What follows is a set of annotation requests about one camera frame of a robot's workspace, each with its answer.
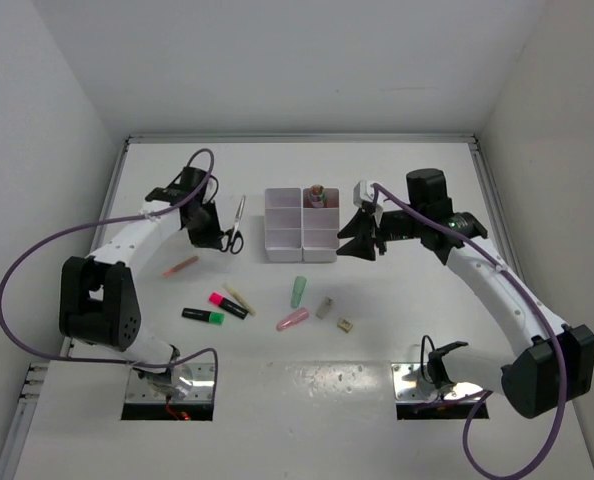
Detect white divided container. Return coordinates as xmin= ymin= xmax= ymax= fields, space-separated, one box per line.
xmin=264 ymin=188 xmax=303 ymax=263
xmin=302 ymin=185 xmax=340 ymax=263

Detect green translucent cap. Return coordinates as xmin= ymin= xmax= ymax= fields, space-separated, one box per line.
xmin=290 ymin=276 xmax=307 ymax=309

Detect right white divided container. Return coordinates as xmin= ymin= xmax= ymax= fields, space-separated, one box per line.
xmin=302 ymin=185 xmax=340 ymax=263

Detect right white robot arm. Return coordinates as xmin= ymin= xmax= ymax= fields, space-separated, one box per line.
xmin=336 ymin=168 xmax=594 ymax=418

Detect green cap black highlighter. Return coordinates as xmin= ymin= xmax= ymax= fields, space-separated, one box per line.
xmin=181 ymin=308 xmax=225 ymax=325

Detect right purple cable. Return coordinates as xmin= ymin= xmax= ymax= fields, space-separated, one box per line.
xmin=374 ymin=183 xmax=573 ymax=480

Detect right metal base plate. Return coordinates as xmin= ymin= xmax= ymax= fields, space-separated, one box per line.
xmin=391 ymin=362 xmax=483 ymax=407

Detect yellow slim highlighter pen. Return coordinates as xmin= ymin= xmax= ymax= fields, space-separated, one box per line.
xmin=223 ymin=283 xmax=256 ymax=316

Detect orange highlighter pencil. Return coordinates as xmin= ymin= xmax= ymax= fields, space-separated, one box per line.
xmin=163 ymin=255 xmax=199 ymax=277

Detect black handled scissors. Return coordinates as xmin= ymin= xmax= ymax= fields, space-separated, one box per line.
xmin=220 ymin=195 xmax=246 ymax=255

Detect small tan eraser block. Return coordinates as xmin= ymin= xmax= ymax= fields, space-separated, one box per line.
xmin=337 ymin=318 xmax=353 ymax=333

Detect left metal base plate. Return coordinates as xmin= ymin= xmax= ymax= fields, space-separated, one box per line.
xmin=125 ymin=362 xmax=216 ymax=404

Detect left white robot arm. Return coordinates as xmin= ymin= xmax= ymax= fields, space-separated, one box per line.
xmin=59 ymin=167 xmax=224 ymax=376

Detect pink cap black highlighter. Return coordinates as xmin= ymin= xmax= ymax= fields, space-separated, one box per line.
xmin=209 ymin=292 xmax=249 ymax=319

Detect colourful glue stick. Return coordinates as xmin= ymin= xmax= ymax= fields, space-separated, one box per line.
xmin=308 ymin=184 xmax=327 ymax=208

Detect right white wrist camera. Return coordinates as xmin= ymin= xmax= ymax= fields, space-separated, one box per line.
xmin=353 ymin=180 xmax=384 ymax=225

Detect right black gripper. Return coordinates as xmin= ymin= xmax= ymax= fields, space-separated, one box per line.
xmin=336 ymin=206 xmax=425 ymax=260

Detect metal base plate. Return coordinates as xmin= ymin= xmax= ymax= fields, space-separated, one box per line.
xmin=125 ymin=362 xmax=216 ymax=404
xmin=391 ymin=362 xmax=483 ymax=407

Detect left white divided container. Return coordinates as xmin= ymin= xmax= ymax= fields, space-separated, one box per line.
xmin=264 ymin=188 xmax=303 ymax=263

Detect pink translucent cap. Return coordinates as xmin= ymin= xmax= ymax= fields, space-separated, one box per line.
xmin=276 ymin=307 xmax=310 ymax=332

